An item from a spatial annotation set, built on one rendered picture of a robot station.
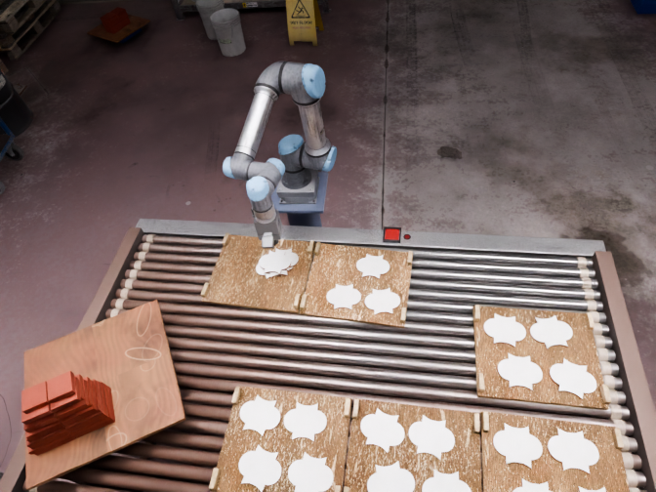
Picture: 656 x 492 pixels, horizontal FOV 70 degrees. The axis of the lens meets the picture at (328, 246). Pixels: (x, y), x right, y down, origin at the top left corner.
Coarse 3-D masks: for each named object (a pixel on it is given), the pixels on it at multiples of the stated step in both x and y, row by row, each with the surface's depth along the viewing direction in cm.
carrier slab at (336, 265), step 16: (320, 256) 199; (336, 256) 198; (352, 256) 197; (384, 256) 196; (400, 256) 195; (320, 272) 194; (336, 272) 193; (352, 272) 192; (400, 272) 190; (320, 288) 189; (368, 288) 187; (384, 288) 186; (400, 288) 185; (320, 304) 184; (400, 304) 181; (352, 320) 179; (368, 320) 178; (384, 320) 177
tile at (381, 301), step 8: (368, 296) 184; (376, 296) 183; (384, 296) 183; (392, 296) 183; (368, 304) 181; (376, 304) 181; (384, 304) 181; (392, 304) 180; (376, 312) 179; (384, 312) 179
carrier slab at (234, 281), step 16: (240, 240) 208; (256, 240) 208; (288, 240) 206; (224, 256) 204; (240, 256) 203; (256, 256) 202; (304, 256) 200; (224, 272) 198; (240, 272) 198; (256, 272) 197; (288, 272) 195; (304, 272) 194; (224, 288) 193; (240, 288) 193; (256, 288) 192; (272, 288) 191; (288, 288) 190; (304, 288) 190; (224, 304) 190; (240, 304) 188; (256, 304) 187; (272, 304) 187; (288, 304) 186
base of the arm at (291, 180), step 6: (306, 168) 220; (288, 174) 218; (294, 174) 217; (300, 174) 218; (306, 174) 220; (282, 180) 223; (288, 180) 220; (294, 180) 219; (300, 180) 219; (306, 180) 222; (288, 186) 222; (294, 186) 221; (300, 186) 221
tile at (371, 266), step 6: (366, 258) 195; (372, 258) 195; (378, 258) 194; (360, 264) 193; (366, 264) 193; (372, 264) 193; (378, 264) 193; (384, 264) 192; (360, 270) 191; (366, 270) 191; (372, 270) 191; (378, 270) 190; (384, 270) 190; (372, 276) 190; (378, 276) 189
